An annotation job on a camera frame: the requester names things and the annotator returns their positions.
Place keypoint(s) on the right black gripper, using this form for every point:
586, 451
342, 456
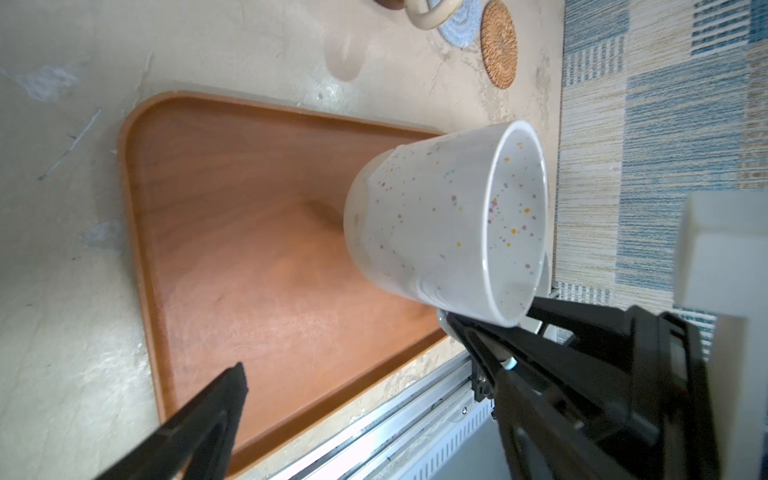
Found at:
635, 365

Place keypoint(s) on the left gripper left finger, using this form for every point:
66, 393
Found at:
196, 442

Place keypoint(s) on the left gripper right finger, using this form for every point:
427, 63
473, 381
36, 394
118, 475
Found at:
567, 453

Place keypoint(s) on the white mug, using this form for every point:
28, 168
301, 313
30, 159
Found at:
457, 222

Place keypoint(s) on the woven rattan round coaster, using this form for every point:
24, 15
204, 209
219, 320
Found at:
499, 46

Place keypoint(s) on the blue grey braided coaster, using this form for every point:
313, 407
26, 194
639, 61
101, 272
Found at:
462, 28

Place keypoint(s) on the beige cream mug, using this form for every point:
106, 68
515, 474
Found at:
428, 19

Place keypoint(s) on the orange brown serving tray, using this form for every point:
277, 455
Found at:
235, 215

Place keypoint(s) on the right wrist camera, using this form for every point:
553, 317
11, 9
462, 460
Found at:
720, 267

